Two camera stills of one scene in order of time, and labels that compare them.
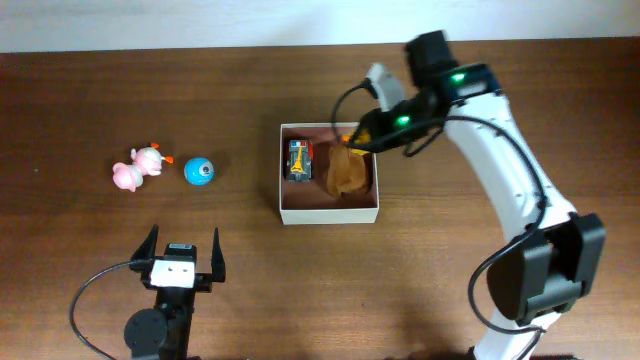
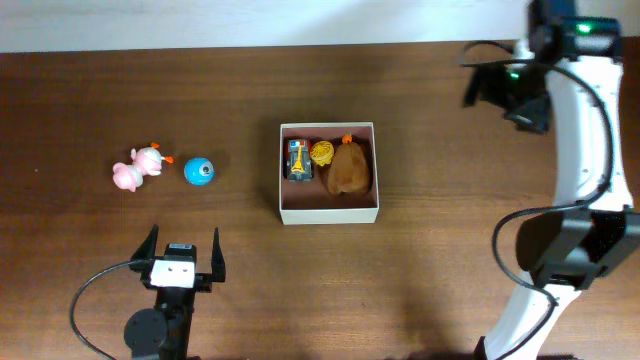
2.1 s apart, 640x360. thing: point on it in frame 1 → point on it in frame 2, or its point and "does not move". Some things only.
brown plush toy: [346, 172] does not move
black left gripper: [207, 278] does not move
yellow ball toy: [364, 137] → [321, 152]
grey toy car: [299, 166] does not move
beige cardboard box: [314, 202] does not move
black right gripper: [375, 134] → [480, 84]
